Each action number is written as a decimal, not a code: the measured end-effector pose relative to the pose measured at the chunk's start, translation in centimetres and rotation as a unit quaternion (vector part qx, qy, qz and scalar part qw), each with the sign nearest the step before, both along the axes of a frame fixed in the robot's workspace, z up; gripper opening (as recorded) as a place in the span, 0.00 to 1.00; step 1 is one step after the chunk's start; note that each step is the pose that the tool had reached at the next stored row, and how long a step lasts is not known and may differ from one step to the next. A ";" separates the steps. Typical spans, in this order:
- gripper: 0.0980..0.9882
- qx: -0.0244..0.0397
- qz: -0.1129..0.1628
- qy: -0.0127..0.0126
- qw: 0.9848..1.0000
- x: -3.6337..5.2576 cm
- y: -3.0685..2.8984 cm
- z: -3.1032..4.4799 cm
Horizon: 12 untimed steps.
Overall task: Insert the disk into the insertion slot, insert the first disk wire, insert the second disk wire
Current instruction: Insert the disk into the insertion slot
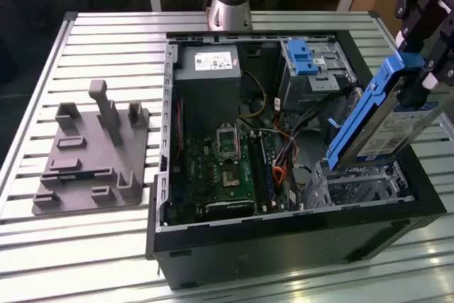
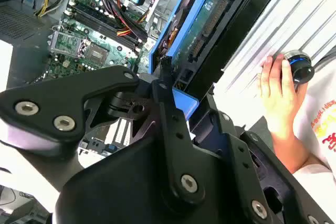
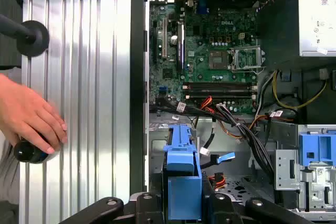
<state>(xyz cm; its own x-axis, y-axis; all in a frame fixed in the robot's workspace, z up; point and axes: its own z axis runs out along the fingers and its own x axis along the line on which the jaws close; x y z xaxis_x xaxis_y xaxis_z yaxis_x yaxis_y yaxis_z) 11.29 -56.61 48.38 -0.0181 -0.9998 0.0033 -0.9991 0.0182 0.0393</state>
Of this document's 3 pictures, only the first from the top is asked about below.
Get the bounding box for metal socket cover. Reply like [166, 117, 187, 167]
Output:
[215, 122, 241, 165]

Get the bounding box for grey round plastic part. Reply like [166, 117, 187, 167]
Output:
[291, 163, 316, 194]

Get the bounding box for thin red wire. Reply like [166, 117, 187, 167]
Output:
[176, 98, 185, 162]

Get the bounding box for RAM stick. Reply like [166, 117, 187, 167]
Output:
[58, 171, 96, 182]

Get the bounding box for black graphics card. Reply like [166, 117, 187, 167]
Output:
[204, 197, 256, 218]

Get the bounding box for black cable bundle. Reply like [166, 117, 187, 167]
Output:
[275, 88, 359, 176]

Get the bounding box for grey parts rack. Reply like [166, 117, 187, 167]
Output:
[31, 79, 153, 217]

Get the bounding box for white grey thin wire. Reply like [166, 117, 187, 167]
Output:
[239, 126, 294, 138]

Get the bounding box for yellow black wire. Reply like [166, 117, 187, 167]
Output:
[237, 70, 269, 119]

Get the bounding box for metal disk bay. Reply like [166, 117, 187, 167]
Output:
[304, 159, 416, 211]

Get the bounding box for metal optical drive bay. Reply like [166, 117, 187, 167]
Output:
[278, 38, 359, 112]

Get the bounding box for hard disk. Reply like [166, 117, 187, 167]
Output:
[326, 52, 454, 172]

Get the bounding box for green motherboard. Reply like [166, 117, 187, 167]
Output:
[169, 118, 284, 219]

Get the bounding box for blue drive bay latch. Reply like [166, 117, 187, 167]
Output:
[287, 39, 319, 75]

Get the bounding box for grey power supply unit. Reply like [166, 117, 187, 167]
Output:
[172, 45, 245, 130]

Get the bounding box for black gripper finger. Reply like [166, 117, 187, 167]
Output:
[394, 0, 444, 109]
[423, 0, 454, 88]

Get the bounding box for CPU socket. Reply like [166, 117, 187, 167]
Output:
[220, 167, 241, 189]

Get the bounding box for black PC case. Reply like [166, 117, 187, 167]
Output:
[145, 29, 448, 292]

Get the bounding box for red orange yellow power wire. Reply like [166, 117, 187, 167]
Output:
[272, 165, 287, 190]

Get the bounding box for orange black wire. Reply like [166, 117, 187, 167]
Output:
[283, 128, 301, 164]

